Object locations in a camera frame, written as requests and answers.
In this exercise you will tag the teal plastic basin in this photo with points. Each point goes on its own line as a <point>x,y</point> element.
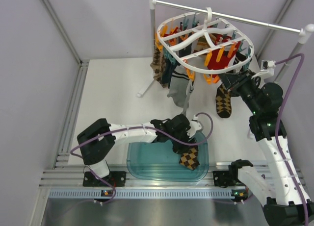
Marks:
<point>157,161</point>

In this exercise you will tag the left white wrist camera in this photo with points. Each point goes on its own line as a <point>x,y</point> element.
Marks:
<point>195,127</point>

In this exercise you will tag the white drying rack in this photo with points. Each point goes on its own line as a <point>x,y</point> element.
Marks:
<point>154,3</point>

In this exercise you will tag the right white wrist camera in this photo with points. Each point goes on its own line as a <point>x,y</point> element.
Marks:
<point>267,68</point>

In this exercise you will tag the brown argyle sock back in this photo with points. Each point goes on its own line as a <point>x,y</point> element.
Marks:
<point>189,159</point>

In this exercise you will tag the brown argyle sock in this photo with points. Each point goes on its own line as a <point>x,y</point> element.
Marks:
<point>223,102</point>
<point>189,159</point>

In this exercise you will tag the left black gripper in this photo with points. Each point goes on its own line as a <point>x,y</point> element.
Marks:
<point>186,138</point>

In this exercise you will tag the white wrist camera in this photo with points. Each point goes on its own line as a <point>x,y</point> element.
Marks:
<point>267,68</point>
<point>195,127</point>

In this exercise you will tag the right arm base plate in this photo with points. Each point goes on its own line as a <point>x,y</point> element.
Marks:
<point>224,179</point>

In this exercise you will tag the grey striped sock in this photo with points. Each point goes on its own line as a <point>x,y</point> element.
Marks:
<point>178,86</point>
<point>189,91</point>

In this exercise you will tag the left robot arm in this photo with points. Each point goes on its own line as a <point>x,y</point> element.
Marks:
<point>96,141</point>

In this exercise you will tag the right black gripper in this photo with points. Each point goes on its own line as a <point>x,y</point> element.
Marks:
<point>229,80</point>

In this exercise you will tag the brown patterned hanging sock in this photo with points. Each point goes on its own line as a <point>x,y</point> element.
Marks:
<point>158,66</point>

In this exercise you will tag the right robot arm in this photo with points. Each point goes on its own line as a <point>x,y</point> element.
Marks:
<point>286,202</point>

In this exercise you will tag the brown argyle sock front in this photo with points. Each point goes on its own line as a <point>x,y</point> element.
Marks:
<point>223,102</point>

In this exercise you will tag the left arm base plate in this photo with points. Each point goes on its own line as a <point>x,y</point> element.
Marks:
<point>115,178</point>

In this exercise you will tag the white oval clip hanger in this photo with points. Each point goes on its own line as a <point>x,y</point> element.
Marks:
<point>212,46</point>

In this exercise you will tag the perforated cable duct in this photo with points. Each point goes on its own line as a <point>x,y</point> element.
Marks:
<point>125,193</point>

